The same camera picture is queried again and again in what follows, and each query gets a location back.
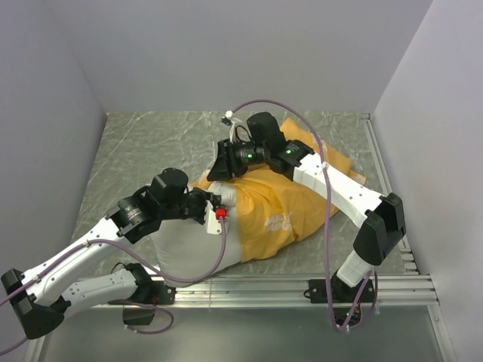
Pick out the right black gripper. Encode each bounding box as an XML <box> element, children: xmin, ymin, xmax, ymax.
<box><xmin>206</xmin><ymin>137</ymin><xmax>269</xmax><ymax>183</ymax></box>

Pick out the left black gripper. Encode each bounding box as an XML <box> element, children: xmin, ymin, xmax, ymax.
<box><xmin>161</xmin><ymin>186</ymin><xmax>226</xmax><ymax>223</ymax></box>

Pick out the white pillow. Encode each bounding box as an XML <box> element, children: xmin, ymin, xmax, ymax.
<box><xmin>152</xmin><ymin>183</ymin><xmax>242</xmax><ymax>280</ymax></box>

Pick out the yellow pillowcase with blue lining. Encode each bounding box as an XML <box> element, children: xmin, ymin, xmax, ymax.
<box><xmin>189</xmin><ymin>117</ymin><xmax>368</xmax><ymax>264</ymax></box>

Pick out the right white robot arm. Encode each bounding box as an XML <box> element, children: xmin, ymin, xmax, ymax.
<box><xmin>207</xmin><ymin>112</ymin><xmax>406</xmax><ymax>302</ymax></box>

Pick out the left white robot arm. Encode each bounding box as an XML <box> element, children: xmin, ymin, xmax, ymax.
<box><xmin>1</xmin><ymin>168</ymin><xmax>221</xmax><ymax>339</ymax></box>

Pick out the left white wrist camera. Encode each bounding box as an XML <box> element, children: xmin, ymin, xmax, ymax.
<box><xmin>204</xmin><ymin>201</ymin><xmax>229</xmax><ymax>235</ymax></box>

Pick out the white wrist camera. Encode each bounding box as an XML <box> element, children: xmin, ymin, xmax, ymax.
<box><xmin>220</xmin><ymin>110</ymin><xmax>243</xmax><ymax>142</ymax></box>
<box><xmin>204</xmin><ymin>201</ymin><xmax>229</xmax><ymax>235</ymax></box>

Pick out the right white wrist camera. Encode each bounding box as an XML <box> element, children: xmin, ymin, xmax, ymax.
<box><xmin>220</xmin><ymin>110</ymin><xmax>243</xmax><ymax>142</ymax></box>

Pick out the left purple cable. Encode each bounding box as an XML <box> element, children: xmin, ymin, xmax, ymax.
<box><xmin>0</xmin><ymin>218</ymin><xmax>229</xmax><ymax>351</ymax></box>

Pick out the purple cable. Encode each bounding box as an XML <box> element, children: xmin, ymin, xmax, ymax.
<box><xmin>0</xmin><ymin>218</ymin><xmax>229</xmax><ymax>351</ymax></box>
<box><xmin>232</xmin><ymin>98</ymin><xmax>378</xmax><ymax>333</ymax></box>

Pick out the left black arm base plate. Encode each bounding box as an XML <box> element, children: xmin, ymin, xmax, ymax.
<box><xmin>107</xmin><ymin>280</ymin><xmax>176</xmax><ymax>305</ymax></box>

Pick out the black box under rail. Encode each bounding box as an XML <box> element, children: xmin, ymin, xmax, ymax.
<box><xmin>122</xmin><ymin>308</ymin><xmax>155</xmax><ymax>327</ymax></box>

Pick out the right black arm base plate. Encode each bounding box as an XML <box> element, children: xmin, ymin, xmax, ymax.
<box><xmin>303</xmin><ymin>276</ymin><xmax>376</xmax><ymax>304</ymax></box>

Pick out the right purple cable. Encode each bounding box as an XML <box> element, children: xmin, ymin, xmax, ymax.
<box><xmin>232</xmin><ymin>98</ymin><xmax>378</xmax><ymax>333</ymax></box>

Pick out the right side aluminium rail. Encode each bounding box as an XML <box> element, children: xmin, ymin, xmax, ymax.
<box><xmin>360</xmin><ymin>112</ymin><xmax>420</xmax><ymax>276</ymax></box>

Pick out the aluminium mounting rail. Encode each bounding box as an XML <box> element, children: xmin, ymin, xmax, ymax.
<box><xmin>26</xmin><ymin>275</ymin><xmax>446</xmax><ymax>361</ymax></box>

